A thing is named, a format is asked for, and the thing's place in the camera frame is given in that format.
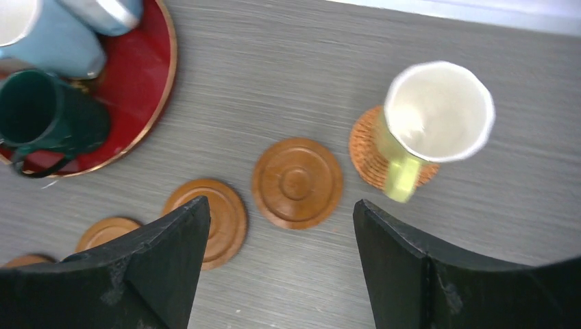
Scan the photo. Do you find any silver white mug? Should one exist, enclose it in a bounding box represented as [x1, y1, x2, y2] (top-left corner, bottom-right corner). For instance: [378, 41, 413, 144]
[58, 0, 144, 36]

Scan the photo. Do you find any woven rattan coaster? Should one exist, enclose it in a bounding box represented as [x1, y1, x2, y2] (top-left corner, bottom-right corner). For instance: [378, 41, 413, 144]
[348, 105, 441, 191]

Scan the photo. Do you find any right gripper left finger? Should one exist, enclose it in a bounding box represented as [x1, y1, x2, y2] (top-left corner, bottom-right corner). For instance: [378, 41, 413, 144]
[1, 196, 210, 328]

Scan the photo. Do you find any light blue mug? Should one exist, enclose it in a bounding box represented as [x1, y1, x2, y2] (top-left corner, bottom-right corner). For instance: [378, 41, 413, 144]
[1, 1, 106, 80]

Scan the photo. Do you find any wooden coaster two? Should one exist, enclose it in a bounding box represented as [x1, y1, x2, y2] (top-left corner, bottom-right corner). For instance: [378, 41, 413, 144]
[75, 217, 142, 253]

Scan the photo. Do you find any wooden coaster one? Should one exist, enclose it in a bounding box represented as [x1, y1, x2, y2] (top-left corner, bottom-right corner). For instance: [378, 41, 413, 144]
[161, 179, 249, 271]

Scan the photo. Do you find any wooden coaster six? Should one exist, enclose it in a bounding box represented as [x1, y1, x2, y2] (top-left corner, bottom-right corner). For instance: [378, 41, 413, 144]
[251, 138, 343, 230]

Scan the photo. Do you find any dark green mug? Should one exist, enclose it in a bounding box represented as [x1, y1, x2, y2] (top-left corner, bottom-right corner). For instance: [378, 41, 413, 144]
[1, 70, 111, 178]

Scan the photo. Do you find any wooden coaster three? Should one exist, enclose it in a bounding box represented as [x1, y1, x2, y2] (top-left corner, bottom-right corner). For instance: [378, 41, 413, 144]
[1, 254, 56, 268]

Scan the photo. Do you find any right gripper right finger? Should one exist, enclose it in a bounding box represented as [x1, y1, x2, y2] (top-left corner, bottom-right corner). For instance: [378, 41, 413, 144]
[353, 199, 580, 328]

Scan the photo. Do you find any red round tray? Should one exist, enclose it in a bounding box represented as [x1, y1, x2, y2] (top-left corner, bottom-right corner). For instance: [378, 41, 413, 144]
[0, 0, 178, 178]

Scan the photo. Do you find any yellow cream mug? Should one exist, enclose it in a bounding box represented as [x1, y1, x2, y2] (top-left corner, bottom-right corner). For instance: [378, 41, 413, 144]
[374, 60, 496, 203]

